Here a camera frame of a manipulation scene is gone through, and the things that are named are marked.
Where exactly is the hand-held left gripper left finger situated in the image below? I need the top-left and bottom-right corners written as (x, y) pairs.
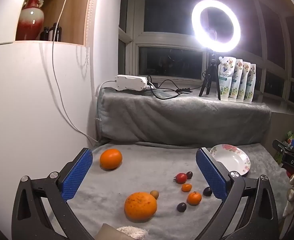
top-left (11, 147), bottom-right (95, 240)

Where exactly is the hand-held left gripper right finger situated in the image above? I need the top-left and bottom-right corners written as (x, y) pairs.
top-left (196, 147), bottom-right (279, 240)

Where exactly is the white floral plate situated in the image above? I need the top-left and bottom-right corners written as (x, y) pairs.
top-left (209, 144), bottom-right (251, 177)

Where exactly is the small mandarin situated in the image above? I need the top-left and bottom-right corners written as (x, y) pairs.
top-left (186, 191), bottom-right (202, 206)

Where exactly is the red cherry tomato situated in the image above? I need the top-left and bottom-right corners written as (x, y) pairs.
top-left (174, 172), bottom-right (188, 185)

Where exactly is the smooth orange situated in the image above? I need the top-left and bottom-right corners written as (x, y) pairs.
top-left (99, 149), bottom-right (123, 171)

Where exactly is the large rough-skinned orange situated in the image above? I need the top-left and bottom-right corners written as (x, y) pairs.
top-left (124, 192), bottom-right (158, 222)

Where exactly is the cream plush toy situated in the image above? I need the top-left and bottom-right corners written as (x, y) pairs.
top-left (282, 171), bottom-right (294, 218)

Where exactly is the grey blanket-covered bolster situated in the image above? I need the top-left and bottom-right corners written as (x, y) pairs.
top-left (97, 87), bottom-right (272, 147)

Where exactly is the beige cloth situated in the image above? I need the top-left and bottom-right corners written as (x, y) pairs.
top-left (94, 224), bottom-right (119, 240)

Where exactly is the white floral refill pouch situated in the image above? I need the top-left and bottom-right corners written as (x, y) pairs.
top-left (246, 64), bottom-right (257, 103)
top-left (217, 56), bottom-right (237, 102)
top-left (238, 61), bottom-right (252, 103)
top-left (233, 58), bottom-right (245, 102)

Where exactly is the white fuzzy plush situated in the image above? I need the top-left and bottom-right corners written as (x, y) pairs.
top-left (116, 226), bottom-right (149, 240)

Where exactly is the black tripod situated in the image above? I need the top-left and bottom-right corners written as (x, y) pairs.
top-left (199, 49), bottom-right (221, 100)

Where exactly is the white power strip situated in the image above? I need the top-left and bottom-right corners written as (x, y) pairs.
top-left (114, 74), bottom-right (149, 92)

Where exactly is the dark glass bottle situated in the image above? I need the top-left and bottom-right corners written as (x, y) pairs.
top-left (40, 27), bottom-right (53, 41)
top-left (52, 23), bottom-right (62, 42)

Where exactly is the red and white vase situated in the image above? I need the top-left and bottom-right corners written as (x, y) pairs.
top-left (15, 0), bottom-right (52, 41)

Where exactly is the white beaded trim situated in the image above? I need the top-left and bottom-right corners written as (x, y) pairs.
top-left (84, 0), bottom-right (99, 47)

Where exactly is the black cable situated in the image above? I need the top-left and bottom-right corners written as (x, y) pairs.
top-left (147, 76), bottom-right (205, 100)

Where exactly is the white power strip cord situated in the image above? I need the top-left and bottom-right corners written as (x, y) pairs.
top-left (96, 79), bottom-right (116, 97)

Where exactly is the thin white cable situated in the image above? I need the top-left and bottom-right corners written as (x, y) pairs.
top-left (51, 0), bottom-right (98, 143)

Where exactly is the ring light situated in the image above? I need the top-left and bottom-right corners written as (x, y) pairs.
top-left (191, 0), bottom-right (241, 52)

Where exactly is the wooden wall shelf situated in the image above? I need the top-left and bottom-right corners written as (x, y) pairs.
top-left (14, 0), bottom-right (94, 47)

